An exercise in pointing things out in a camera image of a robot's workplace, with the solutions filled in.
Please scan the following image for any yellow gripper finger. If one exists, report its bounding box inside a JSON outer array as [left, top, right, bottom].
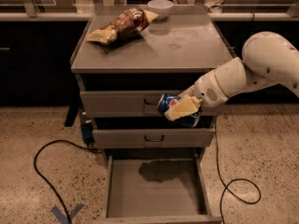
[[178, 86, 193, 97], [164, 96, 202, 121]]

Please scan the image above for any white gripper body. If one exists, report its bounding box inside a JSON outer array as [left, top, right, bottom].
[[193, 71, 228, 107]]

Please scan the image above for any blue pepsi can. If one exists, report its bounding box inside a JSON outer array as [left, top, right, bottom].
[[157, 93, 202, 128]]

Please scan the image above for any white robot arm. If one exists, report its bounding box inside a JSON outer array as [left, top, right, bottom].
[[158, 32, 299, 127]]

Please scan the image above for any middle grey drawer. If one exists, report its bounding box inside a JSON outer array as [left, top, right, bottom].
[[93, 128, 215, 148]]

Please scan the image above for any grey drawer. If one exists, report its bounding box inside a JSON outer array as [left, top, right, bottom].
[[94, 156, 221, 224], [93, 128, 215, 148], [79, 89, 230, 118]]

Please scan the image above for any top grey drawer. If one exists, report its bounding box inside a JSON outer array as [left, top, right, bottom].
[[79, 89, 230, 118]]

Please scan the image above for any grey drawer cabinet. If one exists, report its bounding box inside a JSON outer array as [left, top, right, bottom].
[[69, 4, 241, 224]]

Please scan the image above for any bottom grey drawer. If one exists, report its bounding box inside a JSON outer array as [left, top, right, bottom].
[[94, 156, 221, 224]]

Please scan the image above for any white bowl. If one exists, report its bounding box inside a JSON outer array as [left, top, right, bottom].
[[148, 0, 174, 20]]

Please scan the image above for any brown chip bag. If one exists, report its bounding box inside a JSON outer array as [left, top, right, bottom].
[[87, 7, 159, 46]]

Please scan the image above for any blue power box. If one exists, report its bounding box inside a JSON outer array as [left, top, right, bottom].
[[80, 122, 94, 144]]

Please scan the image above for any blue tape floor mark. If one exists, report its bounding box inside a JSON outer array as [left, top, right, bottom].
[[50, 203, 85, 224]]

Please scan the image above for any black cable right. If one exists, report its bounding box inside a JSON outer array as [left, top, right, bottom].
[[213, 131, 262, 224]]

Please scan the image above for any black cable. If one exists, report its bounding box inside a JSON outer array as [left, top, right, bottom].
[[33, 139, 103, 224], [213, 131, 262, 224]]

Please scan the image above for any black cable left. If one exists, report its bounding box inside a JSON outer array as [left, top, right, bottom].
[[33, 139, 103, 224]]

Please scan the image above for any dark counter with rail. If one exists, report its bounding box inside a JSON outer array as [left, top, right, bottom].
[[0, 0, 299, 106]]

